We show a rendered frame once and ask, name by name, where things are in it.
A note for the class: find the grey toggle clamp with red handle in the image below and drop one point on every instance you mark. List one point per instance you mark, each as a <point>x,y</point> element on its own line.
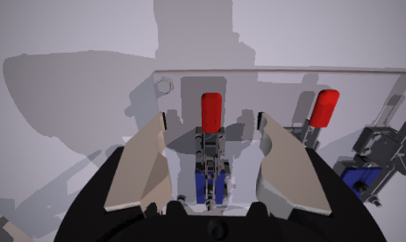
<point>386,147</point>

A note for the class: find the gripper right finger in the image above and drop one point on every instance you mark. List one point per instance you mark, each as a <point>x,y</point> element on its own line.
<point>296,184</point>

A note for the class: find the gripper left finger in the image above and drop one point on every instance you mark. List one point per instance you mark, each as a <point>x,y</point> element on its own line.
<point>133,184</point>

